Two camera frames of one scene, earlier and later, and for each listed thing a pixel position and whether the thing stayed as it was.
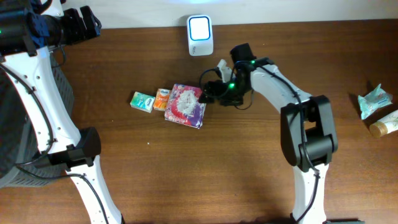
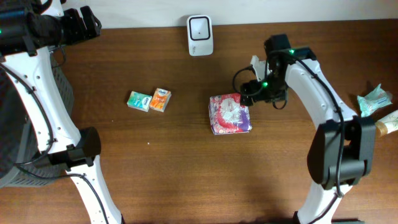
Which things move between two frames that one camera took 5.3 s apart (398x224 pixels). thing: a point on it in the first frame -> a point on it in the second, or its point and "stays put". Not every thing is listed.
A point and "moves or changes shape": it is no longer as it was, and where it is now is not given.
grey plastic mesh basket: x=19 y=142 stays put
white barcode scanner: x=200 y=36 stays put
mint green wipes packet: x=376 y=99 stays put
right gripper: x=214 y=87 -> x=250 y=84
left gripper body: x=72 y=29 stays put
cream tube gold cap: x=386 y=124 stays put
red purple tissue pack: x=184 y=107 -> x=227 y=115
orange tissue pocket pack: x=161 y=99 stays put
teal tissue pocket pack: x=142 y=101 moves or changes shape
